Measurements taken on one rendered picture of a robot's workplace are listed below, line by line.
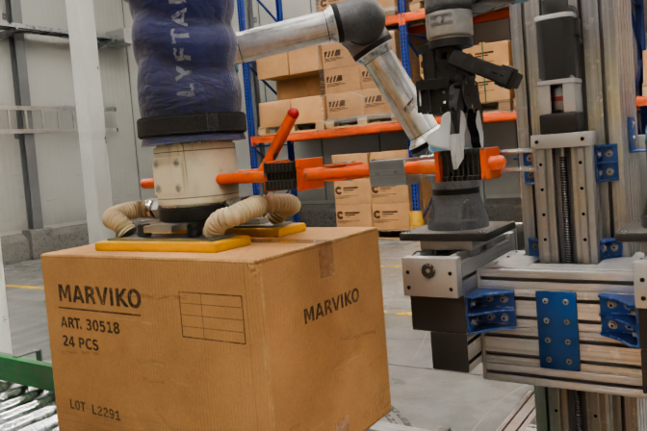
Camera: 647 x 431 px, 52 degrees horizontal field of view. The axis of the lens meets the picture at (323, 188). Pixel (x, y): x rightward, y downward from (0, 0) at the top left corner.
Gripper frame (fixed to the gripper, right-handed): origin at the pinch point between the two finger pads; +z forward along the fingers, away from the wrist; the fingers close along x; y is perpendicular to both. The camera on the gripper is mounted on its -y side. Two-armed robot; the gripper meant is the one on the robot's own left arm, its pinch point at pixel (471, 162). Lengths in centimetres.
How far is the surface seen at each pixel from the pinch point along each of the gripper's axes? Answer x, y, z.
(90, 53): -168, 300, -75
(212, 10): 2, 50, -33
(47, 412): -13, 143, 68
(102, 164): -169, 300, -7
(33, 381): -23, 163, 64
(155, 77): 11, 59, -21
